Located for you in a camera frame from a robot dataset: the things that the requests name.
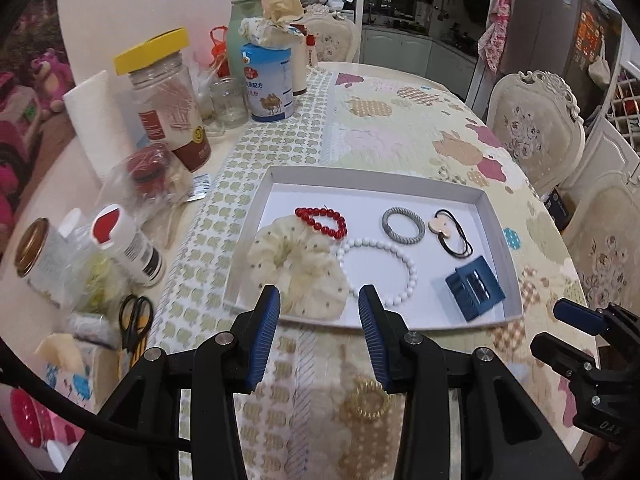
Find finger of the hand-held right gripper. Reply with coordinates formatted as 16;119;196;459
554;298;640;341
531;334;601;378

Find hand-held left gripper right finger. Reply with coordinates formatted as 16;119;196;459
357;285;583;480

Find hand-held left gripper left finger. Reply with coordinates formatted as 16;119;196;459
60;286;282;480

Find gold spiral hair tie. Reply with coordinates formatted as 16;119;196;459
340;377;396;426

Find cream dotted scrunchie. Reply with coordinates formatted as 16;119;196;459
248;215;349;321

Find blue hair clip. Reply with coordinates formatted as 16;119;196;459
444;255;507;322

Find white bead bracelet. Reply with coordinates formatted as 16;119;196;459
332;237;418;308

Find grey braided hair tie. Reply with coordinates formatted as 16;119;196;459
381;206;427;247

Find black hair tie beige flower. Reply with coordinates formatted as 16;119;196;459
429;208;475;261

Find red bead bracelet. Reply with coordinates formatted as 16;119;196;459
294;205;348;241

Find white shallow tray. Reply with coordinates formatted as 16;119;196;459
222;164;524;332

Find cream carved floral chair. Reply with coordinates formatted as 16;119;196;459
300;4;361;63
562;170;640;311
486;71;586;188

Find silver blister pack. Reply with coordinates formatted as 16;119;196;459
182;174;213;203

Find white bottle with red cap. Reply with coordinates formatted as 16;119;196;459
89;204;167;288

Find white green-patterned table cloth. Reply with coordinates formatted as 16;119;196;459
150;67;346;480

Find patterned tissue box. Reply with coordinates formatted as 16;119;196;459
32;332;123;411

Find clear bag with red container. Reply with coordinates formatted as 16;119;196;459
100;142;196;223

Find quilted patchwork tablecloth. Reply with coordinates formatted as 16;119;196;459
280;62;601;480

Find white lattice rack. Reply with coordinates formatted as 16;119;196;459
595;50;640;171

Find tin can with gold rim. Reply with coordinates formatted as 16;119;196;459
12;217;86;311

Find empty glass jar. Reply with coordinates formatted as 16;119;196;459
209;77;250;128

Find white hanging bag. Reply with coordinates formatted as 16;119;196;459
587;42;613;83

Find plastic jar with yellow lid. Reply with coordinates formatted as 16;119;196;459
112;27;213;173

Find blue milk powder can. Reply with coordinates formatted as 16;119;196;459
240;42;296;122

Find cream thermos with red lid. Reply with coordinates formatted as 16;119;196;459
290;22;318;97

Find white paper towel roll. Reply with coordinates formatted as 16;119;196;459
62;70;138;181

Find floral hanging apron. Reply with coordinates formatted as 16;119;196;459
480;0;513;76

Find dark refrigerator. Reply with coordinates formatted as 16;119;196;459
502;0;621;111

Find white kitchen cabinets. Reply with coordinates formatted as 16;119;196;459
360;27;481;106

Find red plastic bag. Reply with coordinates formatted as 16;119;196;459
207;26;231;81

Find pale green vase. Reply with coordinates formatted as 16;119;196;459
227;0;266;81

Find crumpled paper tissue pack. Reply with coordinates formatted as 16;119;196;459
239;0;307;50

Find pink plush bear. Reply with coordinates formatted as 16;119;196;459
29;47;76;116

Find black handled scissors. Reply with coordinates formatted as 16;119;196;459
119;294;155;368

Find black cable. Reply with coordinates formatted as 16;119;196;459
0;345;193;451

